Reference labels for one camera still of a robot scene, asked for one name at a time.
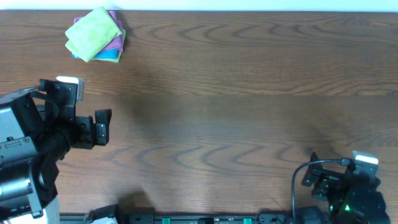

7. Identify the green microfiber cloth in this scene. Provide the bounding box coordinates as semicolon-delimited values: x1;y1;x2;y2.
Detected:
64;6;123;63

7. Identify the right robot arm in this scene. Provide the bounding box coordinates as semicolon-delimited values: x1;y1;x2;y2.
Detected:
286;151;391;224

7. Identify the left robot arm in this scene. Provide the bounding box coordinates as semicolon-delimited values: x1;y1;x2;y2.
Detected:
1;79;112;223

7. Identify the light green folded cloth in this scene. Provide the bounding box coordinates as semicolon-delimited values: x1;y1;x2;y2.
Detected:
114;29;126;63

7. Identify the blue folded cloth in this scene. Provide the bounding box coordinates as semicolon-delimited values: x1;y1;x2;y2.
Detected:
71;49;119;61

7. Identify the purple folded cloth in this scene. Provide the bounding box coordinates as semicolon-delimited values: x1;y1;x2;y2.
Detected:
73;10;124;54

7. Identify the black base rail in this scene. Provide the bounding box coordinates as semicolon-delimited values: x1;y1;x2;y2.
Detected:
60;205;291;224

